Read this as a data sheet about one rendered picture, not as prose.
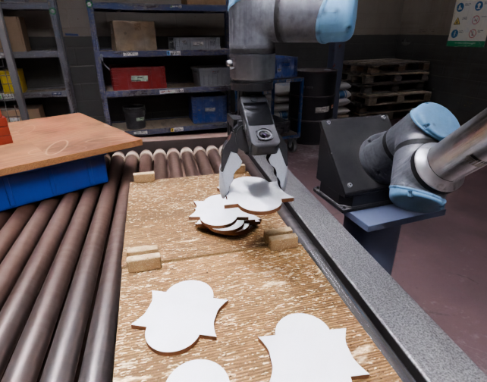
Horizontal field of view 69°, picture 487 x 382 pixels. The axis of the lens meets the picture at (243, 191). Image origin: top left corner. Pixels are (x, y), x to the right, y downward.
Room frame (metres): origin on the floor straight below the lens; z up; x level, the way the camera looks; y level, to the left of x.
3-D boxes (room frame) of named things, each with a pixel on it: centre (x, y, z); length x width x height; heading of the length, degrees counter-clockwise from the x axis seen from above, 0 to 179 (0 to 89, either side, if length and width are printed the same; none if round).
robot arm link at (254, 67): (0.62, -0.01, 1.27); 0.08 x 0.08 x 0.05
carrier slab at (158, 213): (0.77, 0.11, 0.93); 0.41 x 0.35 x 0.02; 14
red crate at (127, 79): (4.74, 1.36, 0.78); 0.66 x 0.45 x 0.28; 111
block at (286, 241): (0.59, -0.08, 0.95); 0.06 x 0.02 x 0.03; 105
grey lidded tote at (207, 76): (5.05, 0.44, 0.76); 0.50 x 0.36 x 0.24; 117
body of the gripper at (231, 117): (0.62, -0.01, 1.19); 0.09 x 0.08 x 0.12; 14
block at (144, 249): (0.55, 0.19, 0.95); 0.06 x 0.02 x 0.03; 104
